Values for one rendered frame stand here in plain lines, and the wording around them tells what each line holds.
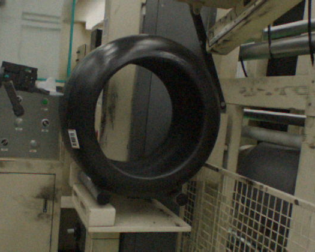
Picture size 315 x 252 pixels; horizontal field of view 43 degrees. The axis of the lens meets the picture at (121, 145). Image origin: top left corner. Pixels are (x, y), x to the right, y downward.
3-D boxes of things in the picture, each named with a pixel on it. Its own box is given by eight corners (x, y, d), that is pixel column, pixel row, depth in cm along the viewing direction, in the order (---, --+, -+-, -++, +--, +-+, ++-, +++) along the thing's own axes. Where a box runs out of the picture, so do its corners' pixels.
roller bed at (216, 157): (171, 171, 190) (178, 108, 186) (199, 172, 194) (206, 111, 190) (189, 180, 171) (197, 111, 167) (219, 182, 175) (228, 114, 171)
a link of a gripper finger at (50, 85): (67, 80, 130) (39, 74, 127) (63, 98, 130) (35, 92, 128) (66, 80, 133) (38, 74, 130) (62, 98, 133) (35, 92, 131)
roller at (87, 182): (78, 171, 162) (89, 169, 163) (80, 182, 163) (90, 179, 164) (96, 193, 129) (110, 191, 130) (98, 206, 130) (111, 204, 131)
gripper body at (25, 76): (40, 68, 126) (1, 60, 123) (35, 95, 127) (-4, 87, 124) (38, 69, 134) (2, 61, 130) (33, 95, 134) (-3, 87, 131)
